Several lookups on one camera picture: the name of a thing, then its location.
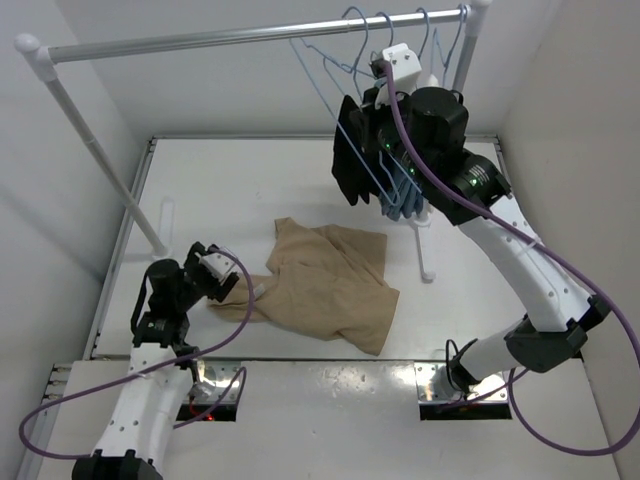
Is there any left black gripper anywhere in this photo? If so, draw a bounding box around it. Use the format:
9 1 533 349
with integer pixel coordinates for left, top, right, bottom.
175 242 238 310

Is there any blue hanger with white garment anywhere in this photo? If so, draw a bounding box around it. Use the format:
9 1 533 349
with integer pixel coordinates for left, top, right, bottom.
429 3 469 87

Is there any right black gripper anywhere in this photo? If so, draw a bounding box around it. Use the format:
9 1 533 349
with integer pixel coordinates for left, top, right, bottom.
351 81 430 184

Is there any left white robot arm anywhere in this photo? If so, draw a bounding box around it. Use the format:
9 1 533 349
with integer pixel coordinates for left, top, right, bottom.
71 242 240 479

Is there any beige t shirt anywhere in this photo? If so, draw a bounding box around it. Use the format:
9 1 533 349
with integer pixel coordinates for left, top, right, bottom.
207 216 401 357

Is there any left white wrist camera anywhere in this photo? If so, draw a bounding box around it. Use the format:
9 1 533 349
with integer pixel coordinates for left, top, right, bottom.
199 245 238 283

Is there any white and silver clothes rack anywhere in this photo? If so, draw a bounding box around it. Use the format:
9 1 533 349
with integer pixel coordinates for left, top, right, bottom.
14 1 491 259

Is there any black hanging garment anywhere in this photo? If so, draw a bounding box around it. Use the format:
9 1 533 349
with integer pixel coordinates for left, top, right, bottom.
331 95 385 206

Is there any blue denim hanging garment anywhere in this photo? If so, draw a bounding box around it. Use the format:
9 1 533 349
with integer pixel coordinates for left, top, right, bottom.
379 159 425 221

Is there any blue hanger with denim garment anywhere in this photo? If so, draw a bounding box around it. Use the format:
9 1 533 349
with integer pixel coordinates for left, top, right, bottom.
387 7 431 191

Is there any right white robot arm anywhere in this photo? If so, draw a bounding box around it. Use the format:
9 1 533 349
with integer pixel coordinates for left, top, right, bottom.
332 86 611 393

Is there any light blue wire hanger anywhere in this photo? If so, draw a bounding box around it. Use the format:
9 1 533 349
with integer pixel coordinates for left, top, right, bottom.
289 6 395 205

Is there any blue hanger with black garment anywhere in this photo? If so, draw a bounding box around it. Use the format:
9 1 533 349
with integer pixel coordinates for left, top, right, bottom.
349 10 401 86

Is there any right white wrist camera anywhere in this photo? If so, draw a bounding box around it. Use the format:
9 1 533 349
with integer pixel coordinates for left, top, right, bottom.
382 43 422 91

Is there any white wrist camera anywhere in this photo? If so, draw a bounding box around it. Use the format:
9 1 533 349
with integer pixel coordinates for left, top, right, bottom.
382 43 422 91
199 245 238 283

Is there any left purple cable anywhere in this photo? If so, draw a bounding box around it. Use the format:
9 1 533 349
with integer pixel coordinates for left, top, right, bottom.
18 249 257 460

